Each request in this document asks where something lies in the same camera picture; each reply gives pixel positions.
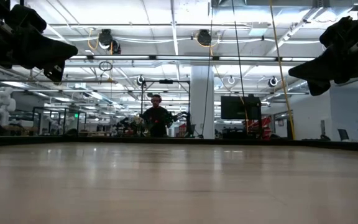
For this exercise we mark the black aluminium table frame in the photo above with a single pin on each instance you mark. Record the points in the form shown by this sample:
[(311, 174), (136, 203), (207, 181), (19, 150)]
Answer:
[(216, 141)]

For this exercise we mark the black frame work cell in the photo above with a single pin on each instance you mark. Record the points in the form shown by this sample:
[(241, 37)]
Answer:
[(166, 81)]

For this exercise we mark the black background robot arm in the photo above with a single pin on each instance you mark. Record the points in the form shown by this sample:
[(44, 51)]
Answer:
[(182, 119)]

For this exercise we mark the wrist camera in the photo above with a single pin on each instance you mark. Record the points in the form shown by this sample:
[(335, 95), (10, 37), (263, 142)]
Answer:
[(28, 17), (337, 31)]

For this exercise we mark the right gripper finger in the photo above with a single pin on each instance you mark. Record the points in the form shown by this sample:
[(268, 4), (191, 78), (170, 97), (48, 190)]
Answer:
[(319, 70), (319, 87)]

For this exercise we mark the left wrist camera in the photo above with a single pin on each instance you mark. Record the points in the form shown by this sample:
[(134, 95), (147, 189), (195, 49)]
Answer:
[(28, 17)]

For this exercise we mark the black monitor screen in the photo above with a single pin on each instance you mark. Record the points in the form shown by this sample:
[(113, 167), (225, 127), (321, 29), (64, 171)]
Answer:
[(241, 107)]

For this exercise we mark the black framed glass enclosure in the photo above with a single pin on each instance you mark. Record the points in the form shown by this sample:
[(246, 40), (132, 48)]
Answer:
[(59, 108)]

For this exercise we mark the red storage cart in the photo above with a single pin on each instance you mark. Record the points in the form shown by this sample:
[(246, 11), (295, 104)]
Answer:
[(264, 123)]

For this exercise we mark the black office chair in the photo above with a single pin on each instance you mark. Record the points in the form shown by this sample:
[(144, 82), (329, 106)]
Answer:
[(343, 134)]

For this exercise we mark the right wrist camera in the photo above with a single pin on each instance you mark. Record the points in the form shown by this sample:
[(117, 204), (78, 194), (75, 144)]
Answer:
[(337, 31)]

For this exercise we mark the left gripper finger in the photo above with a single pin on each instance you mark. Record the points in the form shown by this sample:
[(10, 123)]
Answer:
[(48, 51), (55, 72)]

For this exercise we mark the long linear ceiling light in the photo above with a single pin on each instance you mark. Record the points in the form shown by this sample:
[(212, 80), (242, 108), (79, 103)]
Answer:
[(182, 58)]

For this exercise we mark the small black ceiling reel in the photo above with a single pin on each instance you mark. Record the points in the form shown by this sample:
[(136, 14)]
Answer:
[(272, 81), (140, 80)]

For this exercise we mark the white square pillar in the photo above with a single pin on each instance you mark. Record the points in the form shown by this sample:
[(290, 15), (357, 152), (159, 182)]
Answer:
[(199, 93)]

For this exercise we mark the person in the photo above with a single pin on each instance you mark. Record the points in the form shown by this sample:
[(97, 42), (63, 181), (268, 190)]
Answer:
[(156, 119)]

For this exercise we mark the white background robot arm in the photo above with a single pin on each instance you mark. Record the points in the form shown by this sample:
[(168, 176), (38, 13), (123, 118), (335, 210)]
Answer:
[(3, 104)]

